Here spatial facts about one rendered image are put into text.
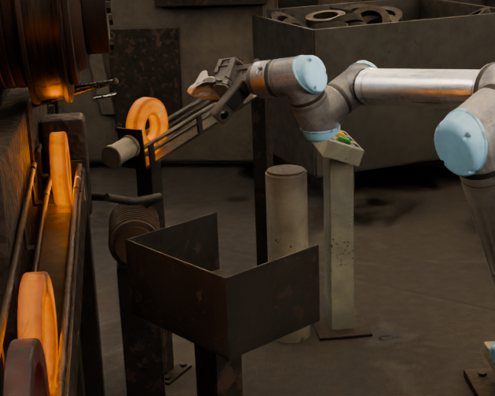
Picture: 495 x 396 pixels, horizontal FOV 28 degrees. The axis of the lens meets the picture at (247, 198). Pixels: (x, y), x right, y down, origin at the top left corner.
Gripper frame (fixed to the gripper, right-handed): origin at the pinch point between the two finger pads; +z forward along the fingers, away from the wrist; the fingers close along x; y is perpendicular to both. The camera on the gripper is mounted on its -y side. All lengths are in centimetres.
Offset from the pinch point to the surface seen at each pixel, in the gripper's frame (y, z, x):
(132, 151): -17.8, 10.9, 2.3
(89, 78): 102, 182, -113
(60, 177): -45, -8, 36
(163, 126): -4.3, 13.0, -7.0
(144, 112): -6.3, 11.4, 2.4
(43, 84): -35, -15, 54
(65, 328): -84, -45, 55
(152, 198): -26.9, 7.0, -5.8
